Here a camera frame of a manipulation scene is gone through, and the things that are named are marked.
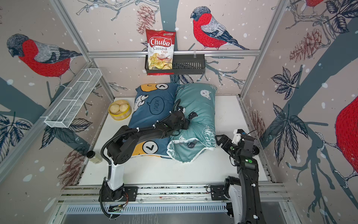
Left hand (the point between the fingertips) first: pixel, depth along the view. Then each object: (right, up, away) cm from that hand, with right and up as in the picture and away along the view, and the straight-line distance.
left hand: (191, 119), depth 93 cm
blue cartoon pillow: (-28, +12, +5) cm, 30 cm away
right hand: (+16, -10, -13) cm, 23 cm away
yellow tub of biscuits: (-55, +6, +14) cm, 57 cm away
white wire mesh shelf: (-68, +4, -22) cm, 72 cm away
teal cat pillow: (-3, -18, -2) cm, 18 cm away
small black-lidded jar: (-57, -21, -13) cm, 63 cm away
